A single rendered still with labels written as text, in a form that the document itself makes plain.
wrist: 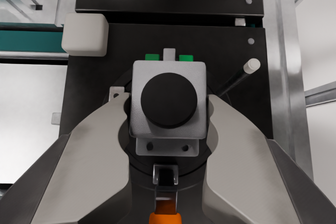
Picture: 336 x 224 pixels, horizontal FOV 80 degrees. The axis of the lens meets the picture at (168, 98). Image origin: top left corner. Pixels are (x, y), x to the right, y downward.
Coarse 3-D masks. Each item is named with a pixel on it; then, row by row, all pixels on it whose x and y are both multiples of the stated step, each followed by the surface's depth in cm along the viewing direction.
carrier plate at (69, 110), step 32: (128, 32) 25; (160, 32) 25; (192, 32) 25; (224, 32) 25; (256, 32) 25; (96, 64) 24; (128, 64) 24; (224, 64) 24; (64, 96) 23; (96, 96) 23; (256, 96) 23; (64, 128) 22; (192, 192) 21
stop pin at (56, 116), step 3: (54, 114) 23; (57, 114) 23; (60, 114) 23; (54, 117) 23; (57, 117) 23; (51, 120) 23; (54, 120) 23; (57, 120) 23; (51, 123) 23; (54, 123) 23; (57, 123) 23
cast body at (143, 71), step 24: (168, 48) 16; (144, 72) 12; (168, 72) 11; (192, 72) 12; (144, 96) 10; (168, 96) 10; (192, 96) 10; (144, 120) 11; (168, 120) 10; (192, 120) 11; (144, 144) 14; (168, 144) 14; (192, 144) 14
